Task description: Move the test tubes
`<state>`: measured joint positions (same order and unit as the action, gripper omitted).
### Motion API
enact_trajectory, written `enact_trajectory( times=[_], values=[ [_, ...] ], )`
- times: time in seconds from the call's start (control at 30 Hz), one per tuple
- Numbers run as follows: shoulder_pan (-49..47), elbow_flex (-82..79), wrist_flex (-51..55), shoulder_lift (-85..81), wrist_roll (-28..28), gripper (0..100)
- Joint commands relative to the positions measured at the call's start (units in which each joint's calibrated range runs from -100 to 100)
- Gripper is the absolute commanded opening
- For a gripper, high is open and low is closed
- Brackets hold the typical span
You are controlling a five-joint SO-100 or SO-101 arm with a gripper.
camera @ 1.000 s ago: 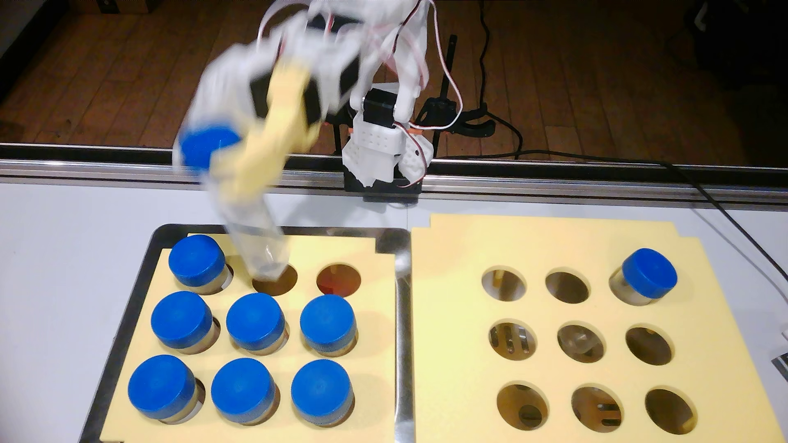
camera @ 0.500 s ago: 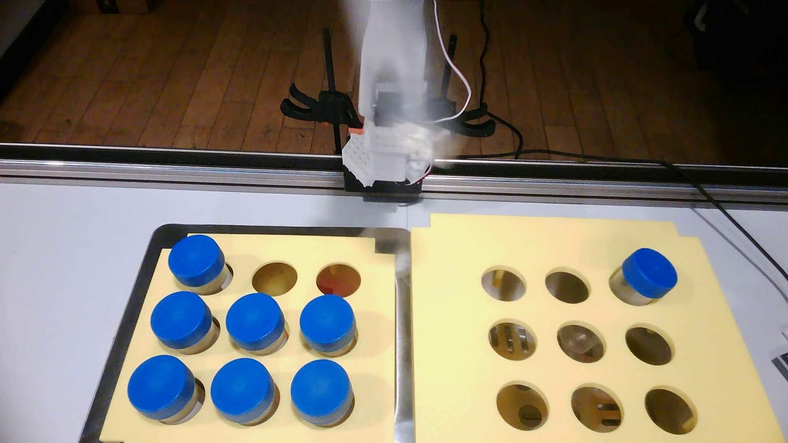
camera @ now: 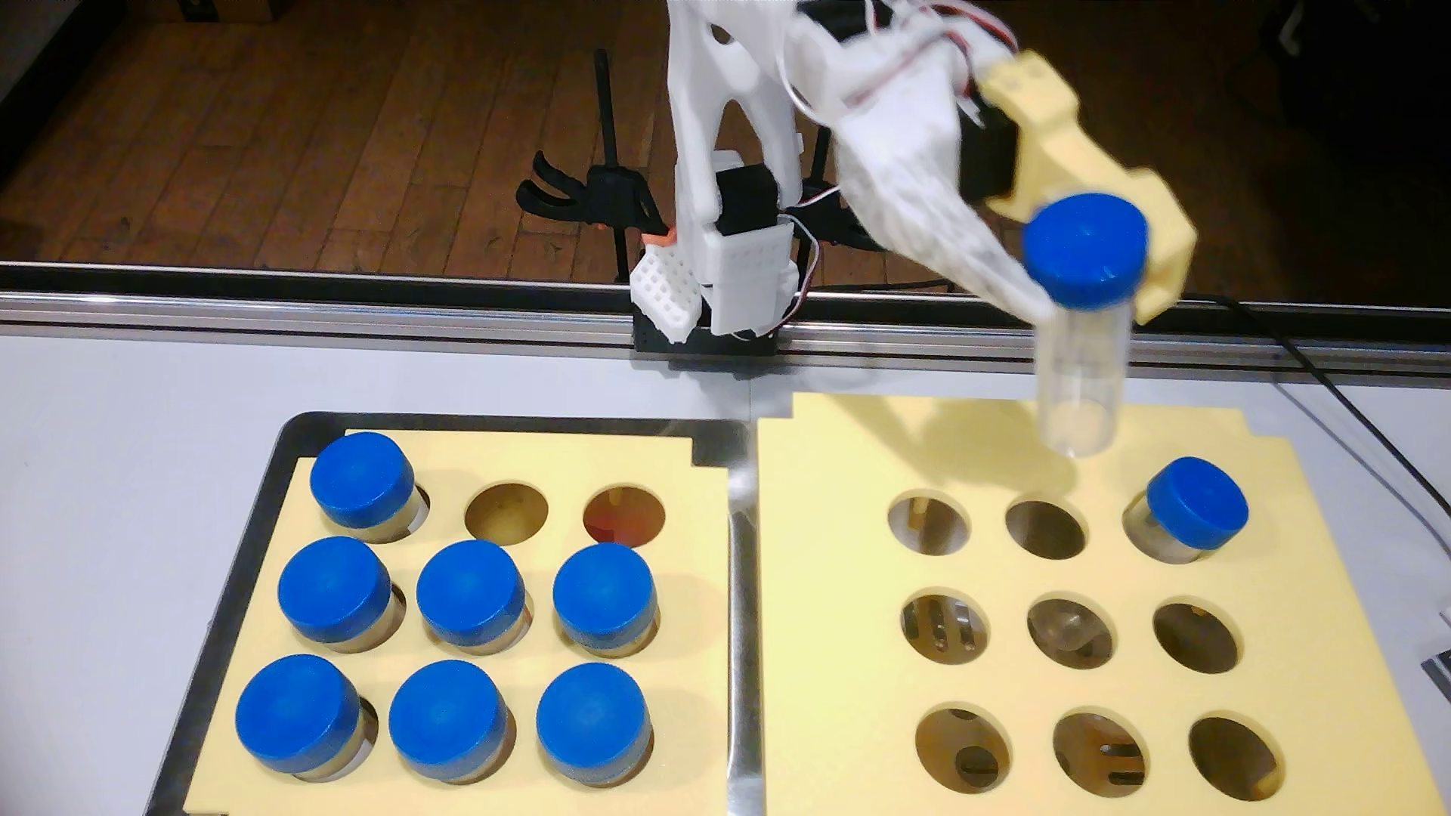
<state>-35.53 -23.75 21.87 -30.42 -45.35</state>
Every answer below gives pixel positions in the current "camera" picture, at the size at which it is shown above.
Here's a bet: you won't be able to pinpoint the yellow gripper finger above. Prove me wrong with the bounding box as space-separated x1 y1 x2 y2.
978 51 1199 326

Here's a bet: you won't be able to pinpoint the white gripper body with motor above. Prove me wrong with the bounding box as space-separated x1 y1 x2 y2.
791 0 1024 206

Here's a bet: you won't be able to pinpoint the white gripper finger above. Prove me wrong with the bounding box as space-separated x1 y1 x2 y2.
837 68 1058 326

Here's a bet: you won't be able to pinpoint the blue capped clear test tube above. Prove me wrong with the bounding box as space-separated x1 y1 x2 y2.
386 657 517 786
534 660 655 788
1122 456 1251 564
277 535 406 654
234 653 379 784
415 538 534 655
552 544 661 659
308 431 432 543
1023 193 1149 458

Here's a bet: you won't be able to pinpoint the white perforated board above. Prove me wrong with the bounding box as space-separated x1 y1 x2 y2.
629 241 704 345

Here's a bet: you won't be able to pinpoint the black clamp with orange trigger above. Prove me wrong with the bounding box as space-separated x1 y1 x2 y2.
515 51 682 285

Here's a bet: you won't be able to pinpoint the dark bulky object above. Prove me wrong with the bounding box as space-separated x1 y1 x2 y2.
1224 0 1451 172

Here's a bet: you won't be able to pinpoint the large yellow foam rack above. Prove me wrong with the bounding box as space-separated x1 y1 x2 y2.
753 391 1446 816

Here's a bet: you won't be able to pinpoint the yellow foam rack in tray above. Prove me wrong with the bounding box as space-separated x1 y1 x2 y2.
181 428 732 816

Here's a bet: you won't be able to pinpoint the small grey object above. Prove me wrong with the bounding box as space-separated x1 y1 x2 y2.
1420 606 1451 704

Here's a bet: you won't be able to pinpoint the metal tray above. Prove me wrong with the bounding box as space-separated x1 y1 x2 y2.
145 411 763 816

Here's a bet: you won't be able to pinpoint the red and white servo wires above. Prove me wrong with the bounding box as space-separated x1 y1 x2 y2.
780 0 1022 338

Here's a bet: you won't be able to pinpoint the long black cable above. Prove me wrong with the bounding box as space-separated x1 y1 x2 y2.
844 277 1451 517

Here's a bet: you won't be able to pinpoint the aluminium table rail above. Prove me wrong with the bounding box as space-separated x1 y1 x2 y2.
0 263 1451 381

